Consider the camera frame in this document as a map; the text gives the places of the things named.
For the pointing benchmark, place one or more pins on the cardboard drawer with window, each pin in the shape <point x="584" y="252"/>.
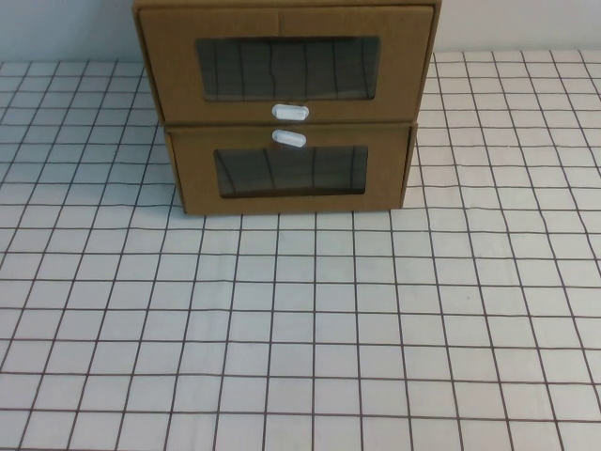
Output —
<point x="169" y="70"/>
<point x="197" y="178"/>
<point x="415" y="164"/>

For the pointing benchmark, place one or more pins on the brown cardboard shoe box shell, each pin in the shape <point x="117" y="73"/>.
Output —
<point x="282" y="2"/>

